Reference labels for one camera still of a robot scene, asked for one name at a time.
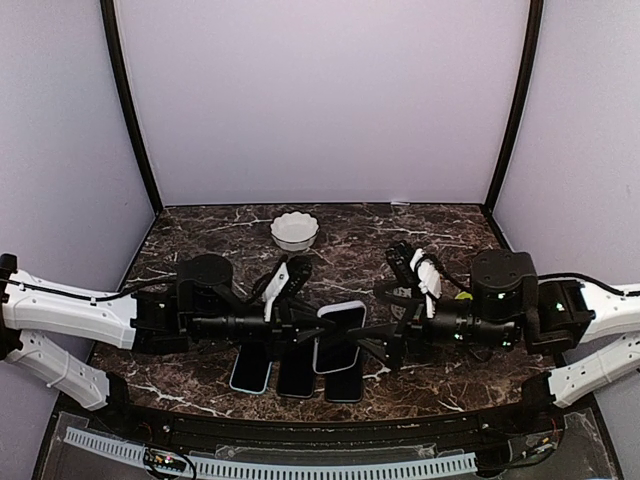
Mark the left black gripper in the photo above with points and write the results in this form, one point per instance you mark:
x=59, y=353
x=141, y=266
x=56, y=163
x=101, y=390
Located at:
x=287, y=321

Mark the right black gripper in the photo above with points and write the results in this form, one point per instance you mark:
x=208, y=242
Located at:
x=411, y=324

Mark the light blue smartphone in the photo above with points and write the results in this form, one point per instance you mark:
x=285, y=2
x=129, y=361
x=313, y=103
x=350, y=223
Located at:
x=333, y=351

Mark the purple smartphone dark screen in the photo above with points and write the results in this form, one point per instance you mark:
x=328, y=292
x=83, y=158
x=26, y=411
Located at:
x=344, y=386

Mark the small dark phone case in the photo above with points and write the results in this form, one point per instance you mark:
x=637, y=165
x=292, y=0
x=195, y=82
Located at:
x=252, y=372

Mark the light blue phone case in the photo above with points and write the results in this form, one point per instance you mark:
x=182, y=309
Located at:
x=250, y=390

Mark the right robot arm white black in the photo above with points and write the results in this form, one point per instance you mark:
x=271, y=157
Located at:
x=506, y=303

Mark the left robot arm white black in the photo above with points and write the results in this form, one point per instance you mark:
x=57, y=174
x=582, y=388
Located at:
x=159, y=317

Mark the lime green bowl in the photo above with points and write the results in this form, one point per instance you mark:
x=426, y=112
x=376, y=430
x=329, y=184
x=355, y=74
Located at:
x=465, y=296

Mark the white fluted ceramic bowl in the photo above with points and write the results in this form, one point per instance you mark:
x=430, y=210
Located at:
x=295, y=231

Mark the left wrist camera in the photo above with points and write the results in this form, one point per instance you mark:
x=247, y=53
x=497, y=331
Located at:
x=285, y=280

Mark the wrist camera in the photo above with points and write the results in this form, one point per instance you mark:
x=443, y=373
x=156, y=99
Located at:
x=285, y=280
x=417, y=276

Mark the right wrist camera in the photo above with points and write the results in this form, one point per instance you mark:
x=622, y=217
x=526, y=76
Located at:
x=417, y=276

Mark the black front rail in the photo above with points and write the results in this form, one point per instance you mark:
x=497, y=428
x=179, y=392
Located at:
x=193, y=431

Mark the white slotted cable duct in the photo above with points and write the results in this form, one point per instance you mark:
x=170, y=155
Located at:
x=244, y=463

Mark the left black frame post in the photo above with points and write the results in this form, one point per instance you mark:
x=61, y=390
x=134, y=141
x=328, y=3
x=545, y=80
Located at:
x=128, y=109

